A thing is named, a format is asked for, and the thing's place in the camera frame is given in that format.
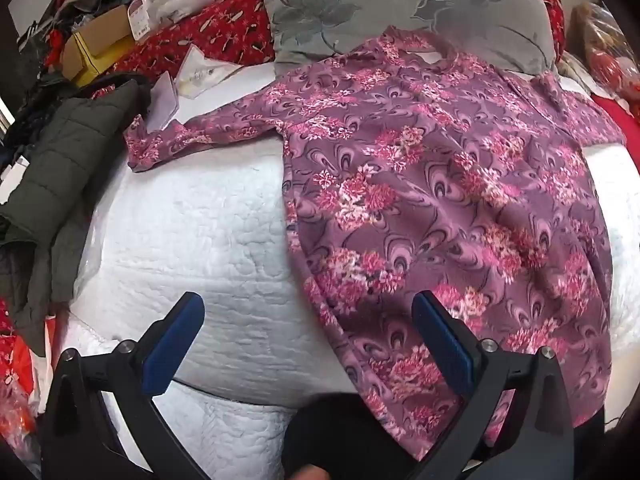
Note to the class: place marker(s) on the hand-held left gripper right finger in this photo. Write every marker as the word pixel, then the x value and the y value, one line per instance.
pixel 445 341

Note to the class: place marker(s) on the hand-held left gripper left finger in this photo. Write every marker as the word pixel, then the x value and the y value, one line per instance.
pixel 170 341

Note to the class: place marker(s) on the purple floral shirt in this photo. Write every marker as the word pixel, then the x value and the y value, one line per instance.
pixel 400 185

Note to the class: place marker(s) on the white quilted bed cover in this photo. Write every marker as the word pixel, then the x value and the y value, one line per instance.
pixel 200 235

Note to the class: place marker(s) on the red plastic bag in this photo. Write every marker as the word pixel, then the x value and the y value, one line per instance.
pixel 15 360

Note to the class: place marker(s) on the dark green puffer jacket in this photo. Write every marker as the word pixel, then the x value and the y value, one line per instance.
pixel 60 160

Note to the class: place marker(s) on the white folded paper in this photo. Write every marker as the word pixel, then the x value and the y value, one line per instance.
pixel 162 102

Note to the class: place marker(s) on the clear plastic packet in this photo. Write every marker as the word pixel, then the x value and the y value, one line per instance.
pixel 200 72

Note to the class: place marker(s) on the plain red cloth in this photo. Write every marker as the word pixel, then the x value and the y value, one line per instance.
pixel 620 112

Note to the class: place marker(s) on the red printed blanket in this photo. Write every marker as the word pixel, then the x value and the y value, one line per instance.
pixel 210 30

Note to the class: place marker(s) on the brown and yellow cardboard box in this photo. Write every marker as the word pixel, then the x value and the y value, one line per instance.
pixel 100 35

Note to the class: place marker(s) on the small white labelled packet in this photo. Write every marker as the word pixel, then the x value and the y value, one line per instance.
pixel 141 15

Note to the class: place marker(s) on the clear bag with red contents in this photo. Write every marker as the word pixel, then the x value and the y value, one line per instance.
pixel 607 55

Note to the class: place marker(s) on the white plastic bag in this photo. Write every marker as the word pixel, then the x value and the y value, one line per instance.
pixel 180 5

